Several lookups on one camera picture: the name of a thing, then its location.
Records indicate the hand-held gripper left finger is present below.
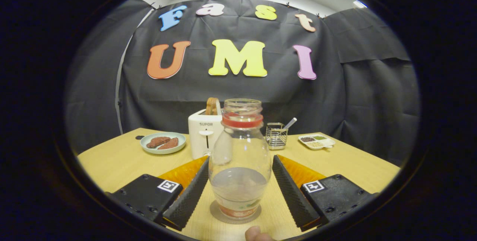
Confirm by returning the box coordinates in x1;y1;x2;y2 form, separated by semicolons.
106;156;210;231

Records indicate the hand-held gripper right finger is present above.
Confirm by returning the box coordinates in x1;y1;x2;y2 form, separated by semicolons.
272;155;379;232

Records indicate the clear plastic juice bottle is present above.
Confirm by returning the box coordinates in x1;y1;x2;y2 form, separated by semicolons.
208;99;272;220

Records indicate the round brown coaster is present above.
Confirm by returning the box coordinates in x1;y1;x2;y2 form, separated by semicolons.
209;200;262;225

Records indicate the pale green plate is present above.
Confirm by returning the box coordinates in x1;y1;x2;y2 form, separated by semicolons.
140;132;187;155

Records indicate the wooden table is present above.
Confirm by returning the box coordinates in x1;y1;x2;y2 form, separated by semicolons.
76;127;401;241

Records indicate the brown meat piece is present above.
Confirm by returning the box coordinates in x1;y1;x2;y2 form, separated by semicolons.
158;137;179;150
146;136;171;149

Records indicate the white toaster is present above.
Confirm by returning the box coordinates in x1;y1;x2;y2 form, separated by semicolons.
188;109;225;160

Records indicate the white divided dish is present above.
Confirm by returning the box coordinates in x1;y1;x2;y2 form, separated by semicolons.
298;134;336;150

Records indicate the brown toast slice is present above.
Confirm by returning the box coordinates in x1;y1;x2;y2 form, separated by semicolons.
206;97;221;115

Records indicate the black backdrop cloth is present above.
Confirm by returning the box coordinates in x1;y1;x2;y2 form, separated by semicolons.
63;0;421;167

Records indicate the metal wire basket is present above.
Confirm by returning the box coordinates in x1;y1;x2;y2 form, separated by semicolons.
265;123;288;150

